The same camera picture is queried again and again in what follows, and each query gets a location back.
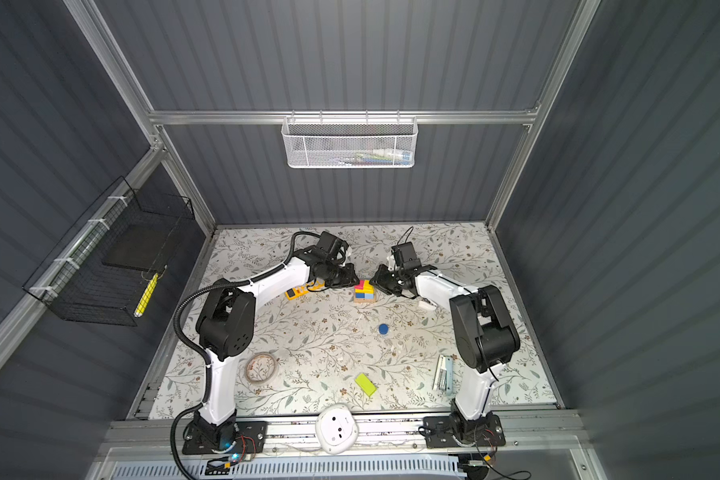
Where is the black corrugated cable conduit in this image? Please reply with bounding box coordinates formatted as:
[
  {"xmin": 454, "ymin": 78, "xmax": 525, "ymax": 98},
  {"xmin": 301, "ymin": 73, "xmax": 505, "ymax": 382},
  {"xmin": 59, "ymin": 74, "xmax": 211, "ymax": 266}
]
[{"xmin": 169, "ymin": 230, "xmax": 322, "ymax": 480}]

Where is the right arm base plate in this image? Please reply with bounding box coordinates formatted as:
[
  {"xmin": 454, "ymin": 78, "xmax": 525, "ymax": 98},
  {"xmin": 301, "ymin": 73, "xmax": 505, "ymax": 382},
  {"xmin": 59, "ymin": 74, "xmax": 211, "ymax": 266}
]
[{"xmin": 418, "ymin": 412, "xmax": 506, "ymax": 449}]

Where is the lime green block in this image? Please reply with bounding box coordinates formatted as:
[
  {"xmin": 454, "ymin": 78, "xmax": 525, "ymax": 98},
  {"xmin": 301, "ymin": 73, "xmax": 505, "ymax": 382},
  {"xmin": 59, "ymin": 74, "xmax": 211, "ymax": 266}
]
[{"xmin": 354, "ymin": 373, "xmax": 378, "ymax": 397}]

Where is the white staple remover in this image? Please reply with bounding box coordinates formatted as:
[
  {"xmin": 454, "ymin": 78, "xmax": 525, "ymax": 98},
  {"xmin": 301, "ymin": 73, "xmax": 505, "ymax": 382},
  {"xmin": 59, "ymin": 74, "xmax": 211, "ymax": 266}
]
[{"xmin": 418, "ymin": 299, "xmax": 438, "ymax": 311}]

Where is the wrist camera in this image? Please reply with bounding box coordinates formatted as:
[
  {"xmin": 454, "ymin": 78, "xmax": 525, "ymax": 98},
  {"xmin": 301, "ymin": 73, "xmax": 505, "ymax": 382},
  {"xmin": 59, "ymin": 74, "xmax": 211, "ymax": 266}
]
[
  {"xmin": 315, "ymin": 231, "xmax": 349, "ymax": 261},
  {"xmin": 391, "ymin": 241, "xmax": 421, "ymax": 270}
]

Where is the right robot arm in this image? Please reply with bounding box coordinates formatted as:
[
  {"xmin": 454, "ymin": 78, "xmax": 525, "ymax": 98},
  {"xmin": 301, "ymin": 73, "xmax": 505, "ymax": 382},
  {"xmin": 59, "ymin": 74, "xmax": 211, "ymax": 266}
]
[{"xmin": 371, "ymin": 242, "xmax": 521, "ymax": 424}]

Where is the black wire basket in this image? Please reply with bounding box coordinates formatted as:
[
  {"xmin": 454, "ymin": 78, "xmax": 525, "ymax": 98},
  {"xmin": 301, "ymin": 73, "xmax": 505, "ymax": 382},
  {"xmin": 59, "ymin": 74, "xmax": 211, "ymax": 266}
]
[{"xmin": 23, "ymin": 177, "xmax": 196, "ymax": 327}]

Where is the white round device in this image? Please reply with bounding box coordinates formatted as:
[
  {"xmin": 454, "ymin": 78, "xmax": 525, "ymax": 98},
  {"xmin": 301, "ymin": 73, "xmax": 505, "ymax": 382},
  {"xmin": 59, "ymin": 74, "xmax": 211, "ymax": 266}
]
[{"xmin": 315, "ymin": 404, "xmax": 359, "ymax": 455}]

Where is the yellow rectangular block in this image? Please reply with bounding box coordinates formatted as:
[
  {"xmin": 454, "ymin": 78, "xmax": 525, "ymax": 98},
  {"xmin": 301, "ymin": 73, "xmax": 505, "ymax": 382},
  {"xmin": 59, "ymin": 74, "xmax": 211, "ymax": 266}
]
[{"xmin": 354, "ymin": 286, "xmax": 375, "ymax": 298}]

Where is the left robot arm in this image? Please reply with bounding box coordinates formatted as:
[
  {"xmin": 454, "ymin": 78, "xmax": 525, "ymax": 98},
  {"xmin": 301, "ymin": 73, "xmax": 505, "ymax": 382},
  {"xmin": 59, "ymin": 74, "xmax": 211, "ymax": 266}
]
[{"xmin": 192, "ymin": 231, "xmax": 359, "ymax": 427}]

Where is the clear tape roll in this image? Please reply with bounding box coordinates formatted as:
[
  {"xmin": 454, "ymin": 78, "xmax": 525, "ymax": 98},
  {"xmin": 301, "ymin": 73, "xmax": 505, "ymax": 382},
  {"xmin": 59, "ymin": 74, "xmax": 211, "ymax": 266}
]
[{"xmin": 244, "ymin": 352, "xmax": 278, "ymax": 385}]

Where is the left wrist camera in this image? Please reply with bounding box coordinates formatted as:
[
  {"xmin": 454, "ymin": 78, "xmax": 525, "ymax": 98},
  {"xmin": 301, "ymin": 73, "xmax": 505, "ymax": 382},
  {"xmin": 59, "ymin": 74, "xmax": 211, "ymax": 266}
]
[{"xmin": 315, "ymin": 231, "xmax": 349, "ymax": 261}]

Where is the yellow calculator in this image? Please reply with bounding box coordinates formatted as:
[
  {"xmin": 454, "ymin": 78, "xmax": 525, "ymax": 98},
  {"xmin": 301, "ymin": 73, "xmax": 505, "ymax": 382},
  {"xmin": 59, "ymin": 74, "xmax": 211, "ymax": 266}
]
[{"xmin": 285, "ymin": 283, "xmax": 324, "ymax": 301}]

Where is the white wire basket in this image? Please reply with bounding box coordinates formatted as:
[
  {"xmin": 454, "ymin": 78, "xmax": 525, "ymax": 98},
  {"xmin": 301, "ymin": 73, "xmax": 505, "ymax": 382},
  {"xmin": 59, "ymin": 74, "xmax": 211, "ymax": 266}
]
[{"xmin": 281, "ymin": 118, "xmax": 419, "ymax": 169}]

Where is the wood block with holes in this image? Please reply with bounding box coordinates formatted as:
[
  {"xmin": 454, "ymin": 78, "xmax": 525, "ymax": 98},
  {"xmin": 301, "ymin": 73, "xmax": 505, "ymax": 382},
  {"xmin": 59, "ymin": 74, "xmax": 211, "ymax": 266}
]
[{"xmin": 354, "ymin": 280, "xmax": 377, "ymax": 303}]

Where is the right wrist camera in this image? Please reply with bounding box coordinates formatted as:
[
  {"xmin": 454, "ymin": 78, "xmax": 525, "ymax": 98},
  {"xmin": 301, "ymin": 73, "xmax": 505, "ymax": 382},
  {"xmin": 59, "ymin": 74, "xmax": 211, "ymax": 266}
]
[{"xmin": 391, "ymin": 241, "xmax": 421, "ymax": 270}]

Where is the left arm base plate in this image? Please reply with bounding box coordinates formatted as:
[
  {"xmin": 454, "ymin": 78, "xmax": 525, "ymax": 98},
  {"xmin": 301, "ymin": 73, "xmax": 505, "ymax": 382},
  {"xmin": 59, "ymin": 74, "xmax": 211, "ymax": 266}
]
[{"xmin": 181, "ymin": 418, "xmax": 268, "ymax": 455}]

